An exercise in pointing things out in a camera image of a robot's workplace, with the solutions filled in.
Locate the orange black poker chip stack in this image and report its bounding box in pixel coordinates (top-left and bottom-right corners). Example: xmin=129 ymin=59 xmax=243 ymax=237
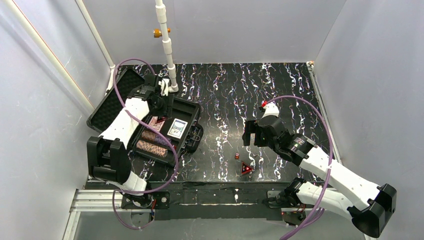
xmin=141 ymin=130 xmax=157 ymax=142

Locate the red triangular button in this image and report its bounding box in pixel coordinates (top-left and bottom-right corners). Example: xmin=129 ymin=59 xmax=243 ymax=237
xmin=155 ymin=116 xmax=167 ymax=124
xmin=240 ymin=161 xmax=254 ymax=176

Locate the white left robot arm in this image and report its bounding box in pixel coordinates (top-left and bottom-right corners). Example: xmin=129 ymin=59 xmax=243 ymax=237
xmin=86 ymin=74 xmax=173 ymax=197

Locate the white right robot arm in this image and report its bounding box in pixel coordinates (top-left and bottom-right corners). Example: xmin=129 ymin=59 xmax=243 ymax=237
xmin=242 ymin=115 xmax=397 ymax=239

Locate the black poker set case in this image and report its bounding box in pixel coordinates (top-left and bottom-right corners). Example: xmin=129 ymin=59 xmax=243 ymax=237
xmin=87 ymin=69 xmax=203 ymax=166

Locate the red playing card deck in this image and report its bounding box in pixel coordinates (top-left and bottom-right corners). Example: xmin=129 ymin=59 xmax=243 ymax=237
xmin=148 ymin=116 xmax=166 ymax=132

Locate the blue playing card deck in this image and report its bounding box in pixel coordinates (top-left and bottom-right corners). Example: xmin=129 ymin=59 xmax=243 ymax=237
xmin=167 ymin=118 xmax=188 ymax=139

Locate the orange blue chip row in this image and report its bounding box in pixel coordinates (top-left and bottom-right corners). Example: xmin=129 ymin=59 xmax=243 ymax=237
xmin=136 ymin=140 xmax=168 ymax=158

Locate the orange valve knob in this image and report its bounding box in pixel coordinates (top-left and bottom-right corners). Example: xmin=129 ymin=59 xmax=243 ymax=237
xmin=152 ymin=28 xmax=163 ymax=38

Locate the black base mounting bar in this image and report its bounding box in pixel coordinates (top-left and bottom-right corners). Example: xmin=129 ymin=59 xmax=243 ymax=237
xmin=84 ymin=180 xmax=319 ymax=221

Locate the white PVC pipe stand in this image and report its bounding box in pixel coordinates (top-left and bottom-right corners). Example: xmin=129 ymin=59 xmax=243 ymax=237
xmin=155 ymin=0 xmax=179 ymax=93

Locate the white corner pipe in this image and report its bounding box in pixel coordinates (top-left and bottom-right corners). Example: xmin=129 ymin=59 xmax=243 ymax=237
xmin=75 ymin=0 xmax=116 ymax=96

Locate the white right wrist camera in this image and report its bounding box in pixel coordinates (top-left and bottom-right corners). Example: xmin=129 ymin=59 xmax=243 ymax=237
xmin=261 ymin=102 xmax=280 ymax=118

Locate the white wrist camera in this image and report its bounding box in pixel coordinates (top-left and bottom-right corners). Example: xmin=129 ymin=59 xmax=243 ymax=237
xmin=261 ymin=102 xmax=280 ymax=118
xmin=158 ymin=78 xmax=170 ymax=96

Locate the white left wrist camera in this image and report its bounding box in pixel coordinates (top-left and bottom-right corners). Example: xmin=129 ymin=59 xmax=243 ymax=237
xmin=158 ymin=78 xmax=170 ymax=96

